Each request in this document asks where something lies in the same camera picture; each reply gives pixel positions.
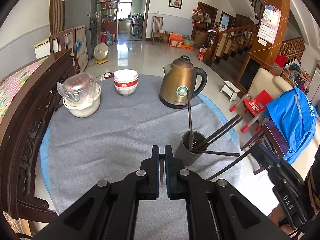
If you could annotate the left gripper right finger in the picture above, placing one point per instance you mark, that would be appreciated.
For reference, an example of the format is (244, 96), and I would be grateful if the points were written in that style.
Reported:
(176, 188)

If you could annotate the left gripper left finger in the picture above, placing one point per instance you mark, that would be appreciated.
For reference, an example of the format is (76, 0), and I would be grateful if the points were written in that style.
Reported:
(149, 187)

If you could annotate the grey perforated utensil holder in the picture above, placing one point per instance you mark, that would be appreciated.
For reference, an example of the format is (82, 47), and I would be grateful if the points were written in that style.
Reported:
(186, 150)

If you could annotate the grey table cloth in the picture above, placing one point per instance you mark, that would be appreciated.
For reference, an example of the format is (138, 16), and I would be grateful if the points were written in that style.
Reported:
(111, 143)

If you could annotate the dark wooden side chair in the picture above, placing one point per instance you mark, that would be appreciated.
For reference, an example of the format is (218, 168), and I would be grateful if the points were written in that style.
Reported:
(269, 136)

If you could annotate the blue plastic bag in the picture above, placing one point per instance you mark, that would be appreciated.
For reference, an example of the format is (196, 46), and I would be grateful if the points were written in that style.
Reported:
(295, 117)

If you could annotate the red plastic child chair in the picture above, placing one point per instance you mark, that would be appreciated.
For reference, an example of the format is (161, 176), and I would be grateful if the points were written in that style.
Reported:
(256, 106)

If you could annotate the red white stacked bowls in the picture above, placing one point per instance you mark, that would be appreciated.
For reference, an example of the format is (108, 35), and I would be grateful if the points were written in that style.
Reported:
(125, 81)

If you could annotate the bronze electric kettle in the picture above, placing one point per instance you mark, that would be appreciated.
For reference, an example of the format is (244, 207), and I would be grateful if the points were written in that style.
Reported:
(181, 81)

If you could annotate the white basin with plastic bag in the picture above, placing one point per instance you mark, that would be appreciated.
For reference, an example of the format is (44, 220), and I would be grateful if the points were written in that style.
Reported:
(81, 94)

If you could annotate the cream sofa armchair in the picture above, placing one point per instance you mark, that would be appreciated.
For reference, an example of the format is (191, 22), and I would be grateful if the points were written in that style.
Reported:
(275, 86)

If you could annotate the small white stool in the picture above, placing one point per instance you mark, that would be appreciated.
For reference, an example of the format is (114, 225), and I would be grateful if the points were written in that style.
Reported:
(230, 90)

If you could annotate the round electric heater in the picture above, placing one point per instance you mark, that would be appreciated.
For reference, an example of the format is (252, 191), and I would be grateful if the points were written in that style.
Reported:
(100, 53)

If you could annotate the wooden stair railing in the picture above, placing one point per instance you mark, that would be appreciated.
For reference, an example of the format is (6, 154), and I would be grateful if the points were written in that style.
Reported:
(226, 42)

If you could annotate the white chest freezer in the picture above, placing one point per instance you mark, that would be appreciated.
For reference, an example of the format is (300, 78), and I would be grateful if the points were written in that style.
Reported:
(74, 39)

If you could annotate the framed flower picture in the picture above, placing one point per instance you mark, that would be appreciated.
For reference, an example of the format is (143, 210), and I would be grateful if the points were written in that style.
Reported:
(175, 4)

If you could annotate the grey refrigerator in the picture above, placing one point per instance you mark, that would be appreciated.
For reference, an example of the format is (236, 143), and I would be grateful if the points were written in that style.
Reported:
(87, 13)

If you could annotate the wooden chair by wall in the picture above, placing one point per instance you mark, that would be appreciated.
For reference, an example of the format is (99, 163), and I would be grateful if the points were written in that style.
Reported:
(156, 27)

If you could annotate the pink wall calendar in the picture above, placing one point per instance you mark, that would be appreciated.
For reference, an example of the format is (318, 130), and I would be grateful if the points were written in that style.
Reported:
(269, 24)

